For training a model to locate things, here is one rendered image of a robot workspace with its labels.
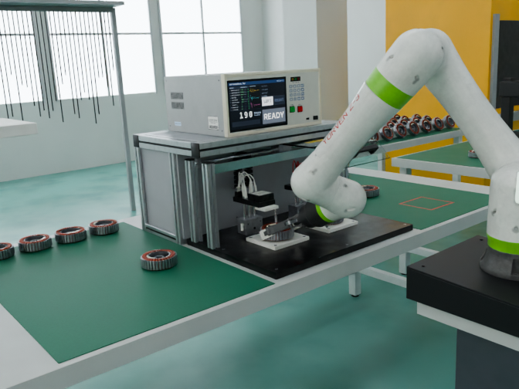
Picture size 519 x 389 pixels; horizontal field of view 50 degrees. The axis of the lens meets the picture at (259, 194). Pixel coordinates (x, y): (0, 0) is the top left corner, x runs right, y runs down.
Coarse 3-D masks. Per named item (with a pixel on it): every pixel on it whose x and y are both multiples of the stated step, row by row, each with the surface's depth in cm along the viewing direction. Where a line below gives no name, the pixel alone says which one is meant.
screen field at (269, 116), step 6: (276, 108) 196; (282, 108) 198; (264, 114) 193; (270, 114) 195; (276, 114) 196; (282, 114) 198; (264, 120) 193; (270, 120) 195; (276, 120) 197; (282, 120) 198
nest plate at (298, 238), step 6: (258, 234) 191; (294, 234) 189; (300, 234) 189; (246, 240) 189; (252, 240) 186; (258, 240) 185; (264, 240) 184; (288, 240) 183; (294, 240) 183; (300, 240) 184; (306, 240) 186; (264, 246) 181; (270, 246) 179; (276, 246) 178; (282, 246) 179
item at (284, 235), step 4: (268, 224) 190; (272, 224) 189; (260, 228) 186; (264, 228) 184; (288, 228) 183; (292, 228) 184; (280, 232) 181; (284, 232) 182; (288, 232) 183; (292, 232) 184; (272, 236) 182; (276, 236) 182; (280, 236) 182; (284, 236) 183; (288, 236) 183; (292, 236) 184; (268, 240) 184; (272, 240) 182; (276, 240) 182; (280, 240) 183
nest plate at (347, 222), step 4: (344, 220) 203; (348, 220) 202; (352, 220) 202; (336, 224) 198; (340, 224) 198; (344, 224) 198; (348, 224) 198; (352, 224) 199; (356, 224) 201; (312, 228) 198; (316, 228) 197; (320, 228) 195; (324, 228) 194; (328, 228) 193; (332, 228) 193; (336, 228) 194; (340, 228) 196; (328, 232) 192
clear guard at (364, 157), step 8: (280, 144) 201; (288, 144) 198; (296, 144) 196; (304, 144) 195; (312, 144) 194; (368, 144) 194; (368, 152) 191; (376, 152) 193; (384, 152) 195; (352, 160) 184; (360, 160) 186; (368, 160) 188; (376, 160) 190
